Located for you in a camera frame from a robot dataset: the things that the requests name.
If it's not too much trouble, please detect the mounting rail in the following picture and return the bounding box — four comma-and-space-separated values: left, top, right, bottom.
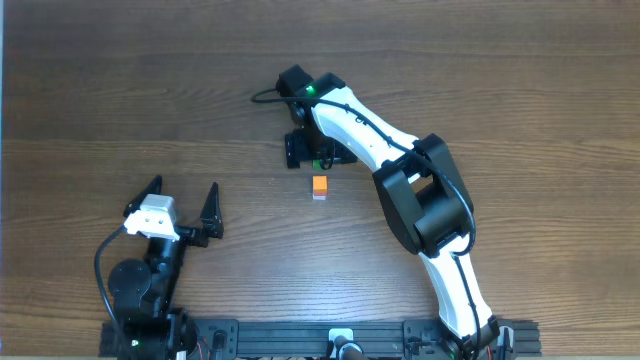
99, 317, 544, 360

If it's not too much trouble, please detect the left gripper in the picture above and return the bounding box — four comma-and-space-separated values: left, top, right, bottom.
123, 174, 225, 249

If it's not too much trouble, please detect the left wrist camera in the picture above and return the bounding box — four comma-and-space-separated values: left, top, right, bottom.
122, 193, 179, 243

